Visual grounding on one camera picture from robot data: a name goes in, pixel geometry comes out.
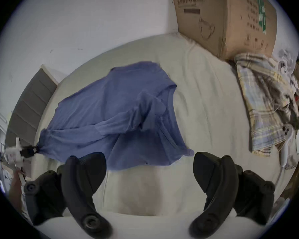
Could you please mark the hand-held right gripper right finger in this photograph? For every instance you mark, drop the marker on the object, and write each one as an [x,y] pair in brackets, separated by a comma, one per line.
[219,183]

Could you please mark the person's left hand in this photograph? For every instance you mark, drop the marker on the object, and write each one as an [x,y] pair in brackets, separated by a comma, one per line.
[15,190]

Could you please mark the plaid yellow and blue cloth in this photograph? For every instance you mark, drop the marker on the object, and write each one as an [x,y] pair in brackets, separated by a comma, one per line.
[261,88]

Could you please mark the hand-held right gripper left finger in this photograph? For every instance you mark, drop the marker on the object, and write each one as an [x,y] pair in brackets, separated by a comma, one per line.
[77,183]

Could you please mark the brown cardboard carton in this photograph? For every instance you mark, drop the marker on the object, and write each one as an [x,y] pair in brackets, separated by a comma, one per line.
[201,9]

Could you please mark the bed with beige sheet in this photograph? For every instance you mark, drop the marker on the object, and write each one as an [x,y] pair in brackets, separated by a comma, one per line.
[209,96]

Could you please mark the grey padded headboard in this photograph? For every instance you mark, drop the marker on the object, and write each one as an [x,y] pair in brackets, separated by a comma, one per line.
[27,108]

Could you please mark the blue shirt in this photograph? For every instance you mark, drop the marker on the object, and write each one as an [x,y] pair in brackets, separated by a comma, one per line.
[109,113]

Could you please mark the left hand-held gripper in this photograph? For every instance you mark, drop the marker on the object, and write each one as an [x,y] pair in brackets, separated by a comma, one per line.
[14,152]

